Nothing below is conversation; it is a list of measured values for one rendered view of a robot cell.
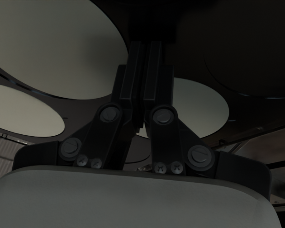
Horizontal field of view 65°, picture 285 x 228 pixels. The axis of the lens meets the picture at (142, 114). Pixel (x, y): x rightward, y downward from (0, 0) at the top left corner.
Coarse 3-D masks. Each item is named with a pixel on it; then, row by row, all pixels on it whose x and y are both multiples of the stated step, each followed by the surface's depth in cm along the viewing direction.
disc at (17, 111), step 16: (0, 96) 20; (16, 96) 19; (32, 96) 19; (0, 112) 22; (16, 112) 22; (32, 112) 22; (48, 112) 21; (16, 128) 25; (32, 128) 25; (48, 128) 24
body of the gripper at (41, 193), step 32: (0, 192) 8; (32, 192) 7; (64, 192) 7; (96, 192) 7; (128, 192) 7; (160, 192) 7; (192, 192) 7; (224, 192) 7; (256, 192) 7; (0, 224) 7; (32, 224) 7; (64, 224) 7; (96, 224) 7; (128, 224) 7; (160, 224) 6; (192, 224) 6; (224, 224) 6; (256, 224) 6
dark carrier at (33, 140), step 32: (96, 0) 11; (128, 0) 11; (160, 0) 11; (192, 0) 10; (224, 0) 10; (256, 0) 10; (128, 32) 12; (160, 32) 12; (192, 32) 12; (224, 32) 12; (256, 32) 12; (192, 64) 14; (224, 64) 14; (256, 64) 13; (224, 96) 16; (256, 96) 16; (0, 128) 26; (64, 128) 24; (224, 128) 20; (128, 160) 30
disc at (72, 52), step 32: (0, 0) 12; (32, 0) 11; (64, 0) 11; (0, 32) 13; (32, 32) 13; (64, 32) 13; (96, 32) 12; (0, 64) 16; (32, 64) 16; (64, 64) 15; (96, 64) 15; (64, 96) 18; (96, 96) 18
